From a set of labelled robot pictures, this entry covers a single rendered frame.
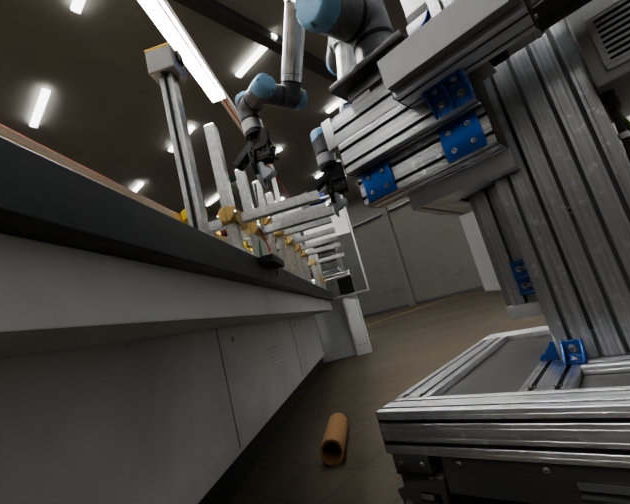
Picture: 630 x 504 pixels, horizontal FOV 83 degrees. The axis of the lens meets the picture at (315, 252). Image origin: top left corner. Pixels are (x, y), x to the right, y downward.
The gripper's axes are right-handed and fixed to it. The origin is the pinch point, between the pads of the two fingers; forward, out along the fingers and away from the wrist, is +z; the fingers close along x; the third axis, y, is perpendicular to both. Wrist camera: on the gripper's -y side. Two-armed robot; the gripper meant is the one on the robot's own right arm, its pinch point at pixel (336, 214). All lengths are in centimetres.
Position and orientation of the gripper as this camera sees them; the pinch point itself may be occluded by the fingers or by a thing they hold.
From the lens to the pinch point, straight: 138.5
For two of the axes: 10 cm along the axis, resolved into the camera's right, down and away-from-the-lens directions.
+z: 2.5, 9.5, -1.8
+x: 1.3, 1.5, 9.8
